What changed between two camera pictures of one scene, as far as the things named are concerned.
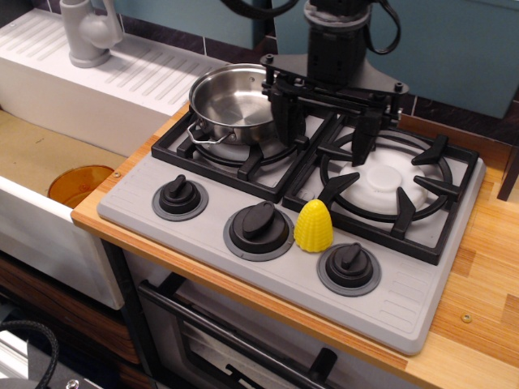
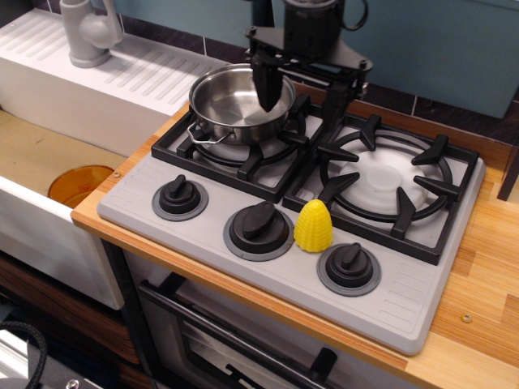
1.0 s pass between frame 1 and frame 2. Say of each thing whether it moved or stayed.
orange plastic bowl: stayed
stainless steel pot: stayed
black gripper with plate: moved
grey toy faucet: stayed
